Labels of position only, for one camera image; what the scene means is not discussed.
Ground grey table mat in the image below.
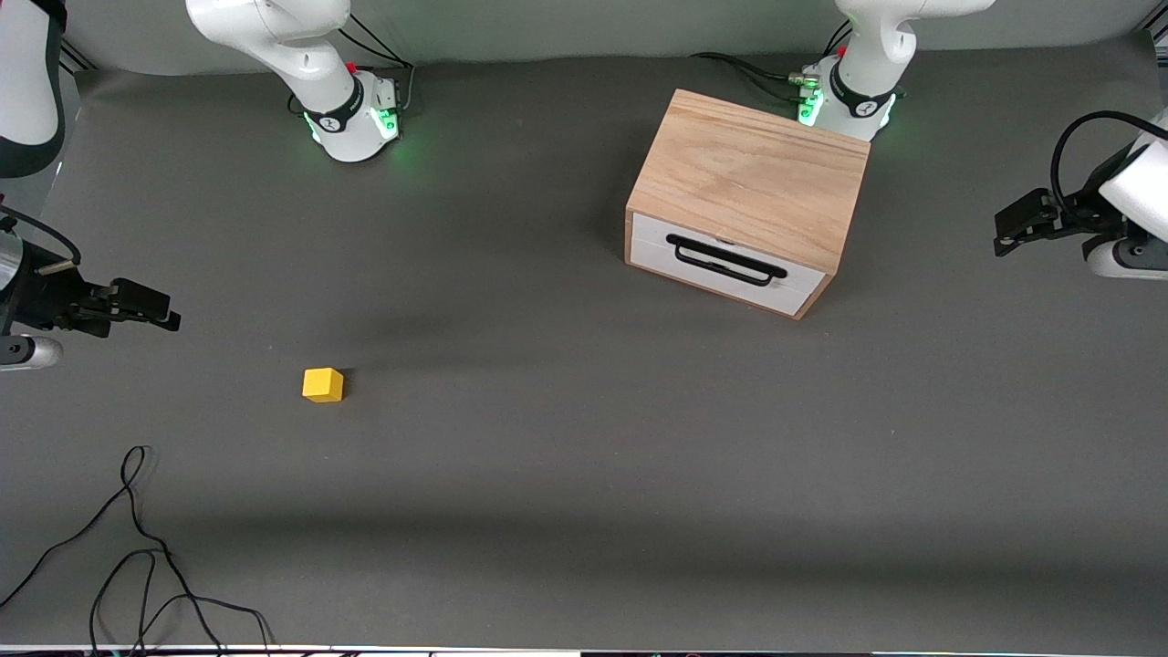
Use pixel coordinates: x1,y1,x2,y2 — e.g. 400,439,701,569
0,35,1168,651

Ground black right arm base cables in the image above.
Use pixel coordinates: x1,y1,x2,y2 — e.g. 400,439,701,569
338,13,417,116

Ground black arm base cables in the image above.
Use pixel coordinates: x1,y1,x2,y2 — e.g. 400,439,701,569
338,13,417,116
691,20,854,103

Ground black metal drawer handle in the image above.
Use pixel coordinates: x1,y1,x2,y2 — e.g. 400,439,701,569
666,234,787,287

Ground yellow wooden block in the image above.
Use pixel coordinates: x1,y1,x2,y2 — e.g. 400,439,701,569
302,367,345,403

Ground wooden drawer cabinet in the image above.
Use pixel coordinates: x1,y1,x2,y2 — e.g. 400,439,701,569
624,89,871,320

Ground white-fronted wooden drawer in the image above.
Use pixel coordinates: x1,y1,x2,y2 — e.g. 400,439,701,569
630,212,828,317

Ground thin black loose cable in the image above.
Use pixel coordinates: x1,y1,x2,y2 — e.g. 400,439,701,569
0,445,275,656

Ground aluminium frame rail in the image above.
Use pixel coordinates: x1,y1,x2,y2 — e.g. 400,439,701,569
57,35,98,76

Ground black left arm base cables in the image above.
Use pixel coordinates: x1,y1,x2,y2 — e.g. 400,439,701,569
691,20,854,103

